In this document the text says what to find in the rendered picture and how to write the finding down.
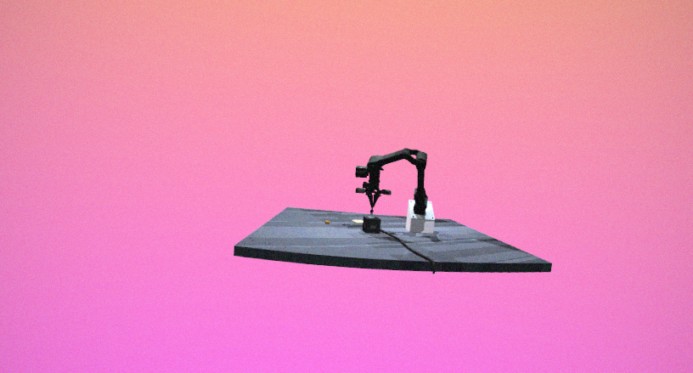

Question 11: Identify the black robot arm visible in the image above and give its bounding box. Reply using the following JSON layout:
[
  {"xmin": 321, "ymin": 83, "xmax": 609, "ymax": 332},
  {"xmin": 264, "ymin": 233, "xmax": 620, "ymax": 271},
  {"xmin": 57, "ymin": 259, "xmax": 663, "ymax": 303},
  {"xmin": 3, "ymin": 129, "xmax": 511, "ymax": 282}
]
[{"xmin": 355, "ymin": 148, "xmax": 428, "ymax": 215}]

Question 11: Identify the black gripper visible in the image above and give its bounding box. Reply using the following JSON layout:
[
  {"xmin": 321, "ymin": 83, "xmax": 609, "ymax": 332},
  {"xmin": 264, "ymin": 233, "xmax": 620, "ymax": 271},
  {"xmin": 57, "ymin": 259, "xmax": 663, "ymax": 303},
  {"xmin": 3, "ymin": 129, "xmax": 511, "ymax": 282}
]
[{"xmin": 355, "ymin": 178, "xmax": 392, "ymax": 208}]

